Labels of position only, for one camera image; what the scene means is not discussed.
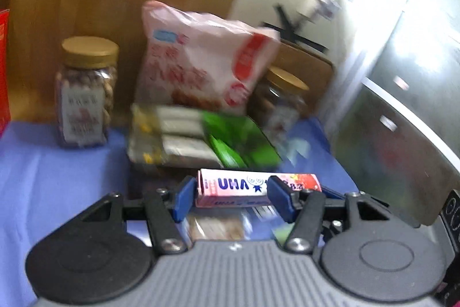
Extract pink snack bag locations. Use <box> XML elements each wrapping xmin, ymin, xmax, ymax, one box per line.
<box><xmin>135</xmin><ymin>0</ymin><xmax>281</xmax><ymax>115</ymax></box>

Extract gold-lid pecan jar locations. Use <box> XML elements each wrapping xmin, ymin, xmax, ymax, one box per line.
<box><xmin>248</xmin><ymin>67</ymin><xmax>310</xmax><ymax>149</ymax></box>

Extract white snack packet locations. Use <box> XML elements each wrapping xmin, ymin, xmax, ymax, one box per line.
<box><xmin>162</xmin><ymin>106</ymin><xmax>205</xmax><ymax>136</ymax></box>
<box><xmin>162</xmin><ymin>134</ymin><xmax>225</xmax><ymax>164</ymax></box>

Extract pink candy box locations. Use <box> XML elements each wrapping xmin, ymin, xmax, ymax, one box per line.
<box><xmin>195</xmin><ymin>168</ymin><xmax>323</xmax><ymax>209</ymax></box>

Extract red gift box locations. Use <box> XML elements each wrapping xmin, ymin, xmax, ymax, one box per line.
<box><xmin>0</xmin><ymin>8</ymin><xmax>12</xmax><ymax>138</ymax></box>

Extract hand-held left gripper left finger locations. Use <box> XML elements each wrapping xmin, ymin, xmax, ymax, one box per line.
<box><xmin>77</xmin><ymin>176</ymin><xmax>197</xmax><ymax>255</ymax></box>

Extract black tape strip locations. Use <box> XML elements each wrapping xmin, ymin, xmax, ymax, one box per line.
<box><xmin>263</xmin><ymin>5</ymin><xmax>329</xmax><ymax>55</ymax></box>

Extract green snack packet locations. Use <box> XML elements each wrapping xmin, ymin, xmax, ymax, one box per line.
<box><xmin>202</xmin><ymin>111</ymin><xmax>283</xmax><ymax>170</ymax></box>

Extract gold-lid cashew jar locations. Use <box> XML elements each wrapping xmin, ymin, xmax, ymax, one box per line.
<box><xmin>55</xmin><ymin>37</ymin><xmax>120</xmax><ymax>149</ymax></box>

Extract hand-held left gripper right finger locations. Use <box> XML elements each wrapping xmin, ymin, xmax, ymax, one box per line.
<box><xmin>267</xmin><ymin>176</ymin><xmax>394</xmax><ymax>255</ymax></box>

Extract frosted window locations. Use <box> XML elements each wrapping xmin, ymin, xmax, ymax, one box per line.
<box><xmin>323</xmin><ymin>0</ymin><xmax>460</xmax><ymax>228</ymax></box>

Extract blue printed cloth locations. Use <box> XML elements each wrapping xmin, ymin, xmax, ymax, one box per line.
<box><xmin>0</xmin><ymin>116</ymin><xmax>360</xmax><ymax>307</ymax></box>

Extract dark tin box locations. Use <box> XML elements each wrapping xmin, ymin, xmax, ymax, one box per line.
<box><xmin>127</xmin><ymin>104</ymin><xmax>288</xmax><ymax>209</ymax></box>

